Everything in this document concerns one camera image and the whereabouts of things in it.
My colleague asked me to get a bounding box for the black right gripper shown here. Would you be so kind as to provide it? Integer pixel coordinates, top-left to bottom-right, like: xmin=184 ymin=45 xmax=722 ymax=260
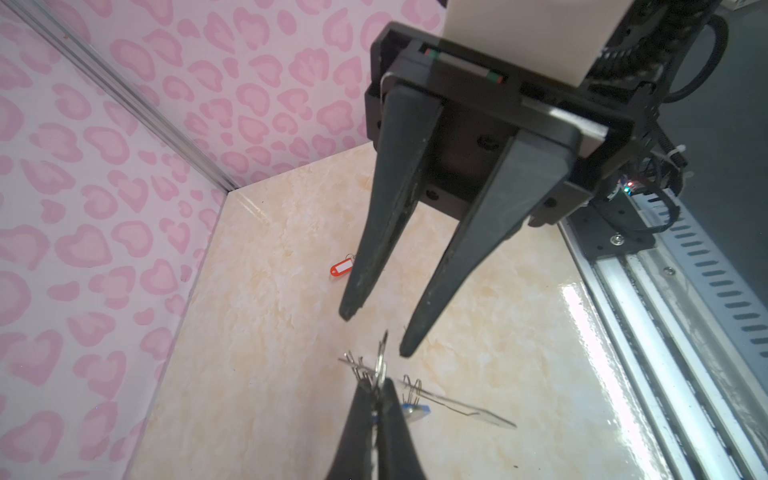
xmin=339 ymin=22 xmax=639 ymax=358

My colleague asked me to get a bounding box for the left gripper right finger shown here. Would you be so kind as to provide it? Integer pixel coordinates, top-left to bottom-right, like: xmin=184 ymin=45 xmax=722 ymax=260
xmin=375 ymin=378 xmax=426 ymax=480

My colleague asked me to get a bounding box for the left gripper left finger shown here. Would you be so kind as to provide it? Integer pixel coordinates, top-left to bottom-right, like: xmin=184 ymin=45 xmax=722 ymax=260
xmin=326 ymin=380 xmax=374 ymax=480

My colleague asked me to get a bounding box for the key with blue tag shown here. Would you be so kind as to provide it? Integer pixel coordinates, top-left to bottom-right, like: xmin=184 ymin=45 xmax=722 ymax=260
xmin=401 ymin=403 xmax=431 ymax=423

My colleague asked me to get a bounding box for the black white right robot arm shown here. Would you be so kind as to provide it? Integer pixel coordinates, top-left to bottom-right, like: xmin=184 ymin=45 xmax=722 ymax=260
xmin=339 ymin=22 xmax=679 ymax=358

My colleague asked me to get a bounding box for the key with red tag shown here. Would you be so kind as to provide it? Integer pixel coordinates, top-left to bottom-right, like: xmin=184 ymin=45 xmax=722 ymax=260
xmin=329 ymin=254 xmax=355 ymax=278

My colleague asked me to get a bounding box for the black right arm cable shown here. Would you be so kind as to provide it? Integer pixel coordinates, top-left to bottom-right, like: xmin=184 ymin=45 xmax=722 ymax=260
xmin=590 ymin=0 xmax=730 ymax=106

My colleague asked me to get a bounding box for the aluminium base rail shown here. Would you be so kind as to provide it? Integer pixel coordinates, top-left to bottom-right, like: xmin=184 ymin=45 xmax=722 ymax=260
xmin=560 ymin=182 xmax=767 ymax=479

